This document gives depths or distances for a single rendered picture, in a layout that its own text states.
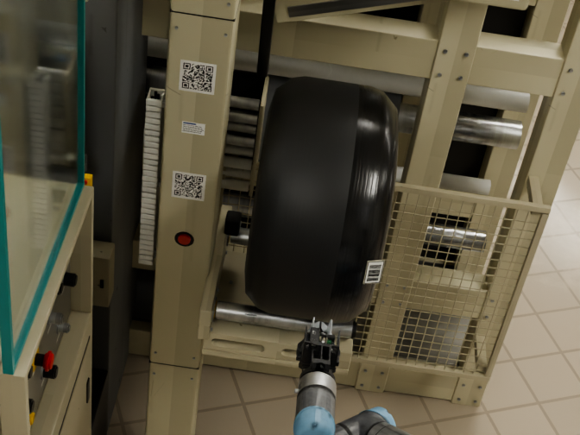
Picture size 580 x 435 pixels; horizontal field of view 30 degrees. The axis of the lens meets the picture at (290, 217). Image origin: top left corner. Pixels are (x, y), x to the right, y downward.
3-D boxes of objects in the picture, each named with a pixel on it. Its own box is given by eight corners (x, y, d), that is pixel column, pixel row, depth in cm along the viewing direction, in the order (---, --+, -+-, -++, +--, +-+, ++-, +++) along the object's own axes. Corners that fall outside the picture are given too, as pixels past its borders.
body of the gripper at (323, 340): (342, 328, 220) (340, 367, 210) (335, 361, 225) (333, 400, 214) (305, 323, 220) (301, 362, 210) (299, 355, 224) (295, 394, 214)
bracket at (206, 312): (196, 339, 258) (199, 310, 252) (218, 231, 289) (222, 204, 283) (211, 341, 258) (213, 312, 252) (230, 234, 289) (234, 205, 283)
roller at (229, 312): (210, 318, 257) (212, 299, 258) (211, 318, 262) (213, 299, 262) (355, 339, 258) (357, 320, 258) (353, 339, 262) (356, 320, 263)
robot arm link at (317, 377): (332, 416, 211) (291, 410, 211) (333, 400, 215) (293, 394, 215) (338, 387, 207) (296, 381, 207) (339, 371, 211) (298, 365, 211)
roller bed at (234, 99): (179, 185, 294) (186, 94, 275) (188, 154, 305) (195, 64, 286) (252, 197, 294) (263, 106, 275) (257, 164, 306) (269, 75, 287)
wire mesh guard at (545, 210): (201, 339, 333) (219, 160, 289) (202, 335, 335) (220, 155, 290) (488, 381, 335) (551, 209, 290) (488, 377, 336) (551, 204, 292)
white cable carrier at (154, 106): (137, 263, 261) (145, 99, 231) (141, 249, 265) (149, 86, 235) (156, 266, 261) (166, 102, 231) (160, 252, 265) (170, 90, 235)
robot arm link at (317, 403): (291, 456, 202) (293, 422, 198) (294, 415, 211) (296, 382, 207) (333, 459, 202) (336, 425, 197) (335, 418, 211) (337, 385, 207)
